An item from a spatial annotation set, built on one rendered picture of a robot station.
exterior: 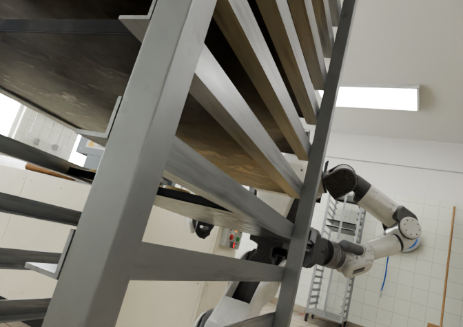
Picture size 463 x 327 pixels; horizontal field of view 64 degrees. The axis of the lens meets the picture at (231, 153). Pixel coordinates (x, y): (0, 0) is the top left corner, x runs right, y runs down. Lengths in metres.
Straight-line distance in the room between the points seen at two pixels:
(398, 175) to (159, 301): 4.81
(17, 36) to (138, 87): 0.20
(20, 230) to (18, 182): 0.33
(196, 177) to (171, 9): 0.16
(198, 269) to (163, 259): 0.08
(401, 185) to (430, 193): 0.41
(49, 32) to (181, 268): 0.25
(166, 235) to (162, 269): 1.88
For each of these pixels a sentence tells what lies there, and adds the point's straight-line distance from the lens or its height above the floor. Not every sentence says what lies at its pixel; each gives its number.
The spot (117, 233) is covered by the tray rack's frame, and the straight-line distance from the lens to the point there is 0.23.
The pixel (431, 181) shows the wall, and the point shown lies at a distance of 6.30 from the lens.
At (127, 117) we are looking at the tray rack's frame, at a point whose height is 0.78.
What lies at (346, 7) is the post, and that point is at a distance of 1.02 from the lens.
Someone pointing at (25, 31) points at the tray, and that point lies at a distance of 0.41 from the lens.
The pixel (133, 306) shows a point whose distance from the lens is 2.31.
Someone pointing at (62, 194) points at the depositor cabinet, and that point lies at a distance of 2.51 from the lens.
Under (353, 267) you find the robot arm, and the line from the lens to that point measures 1.33.
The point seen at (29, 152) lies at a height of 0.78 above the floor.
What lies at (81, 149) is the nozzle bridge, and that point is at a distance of 2.52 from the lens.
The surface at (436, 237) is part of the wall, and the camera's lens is 6.14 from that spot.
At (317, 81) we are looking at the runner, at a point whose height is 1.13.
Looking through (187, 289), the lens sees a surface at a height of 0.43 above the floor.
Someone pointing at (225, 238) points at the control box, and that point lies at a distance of 2.11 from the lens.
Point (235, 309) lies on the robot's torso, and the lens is 1.24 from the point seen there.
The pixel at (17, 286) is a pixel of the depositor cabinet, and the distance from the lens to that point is 2.63.
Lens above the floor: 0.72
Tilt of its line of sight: 13 degrees up
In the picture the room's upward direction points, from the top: 15 degrees clockwise
